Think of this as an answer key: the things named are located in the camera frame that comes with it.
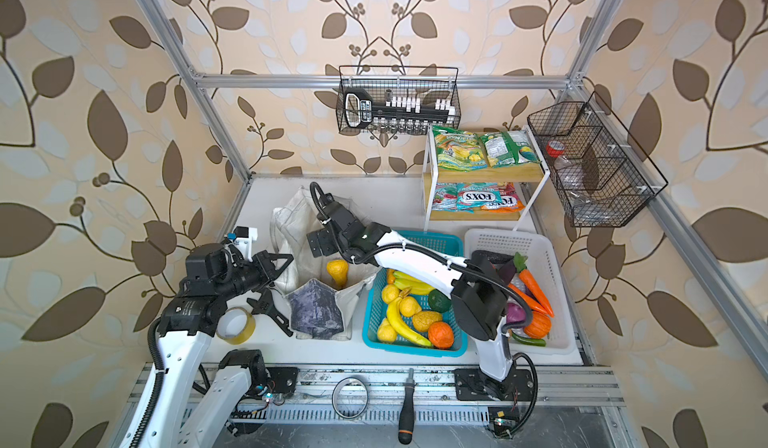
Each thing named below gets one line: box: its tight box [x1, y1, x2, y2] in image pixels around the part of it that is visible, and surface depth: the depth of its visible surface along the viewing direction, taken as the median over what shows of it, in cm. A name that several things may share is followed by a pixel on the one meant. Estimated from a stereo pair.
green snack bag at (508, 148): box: [480, 130, 541, 168], surface depth 79 cm
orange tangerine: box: [428, 321, 454, 349], surface depth 77 cm
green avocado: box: [428, 288, 452, 313], surface depth 84 cm
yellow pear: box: [326, 259, 349, 289], surface depth 91 cm
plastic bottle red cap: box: [546, 140, 573, 170], surface depth 84 cm
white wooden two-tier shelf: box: [422, 124, 550, 231], surface depth 79 cm
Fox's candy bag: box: [432, 182, 525, 213], surface depth 90 cm
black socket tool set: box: [344, 87, 456, 129], surface depth 86 cm
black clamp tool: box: [246, 288, 294, 337], surface depth 88 cm
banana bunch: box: [387, 269, 435, 295], surface depth 89 cm
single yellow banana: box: [386, 288, 433, 347], surface depth 80 cm
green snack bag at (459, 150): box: [432, 125, 488, 171], surface depth 79 cm
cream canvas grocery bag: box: [270, 187, 381, 341], surface depth 77 cm
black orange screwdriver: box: [398, 368, 416, 445], surface depth 70 cm
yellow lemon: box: [381, 284, 399, 304], surface depth 86 cm
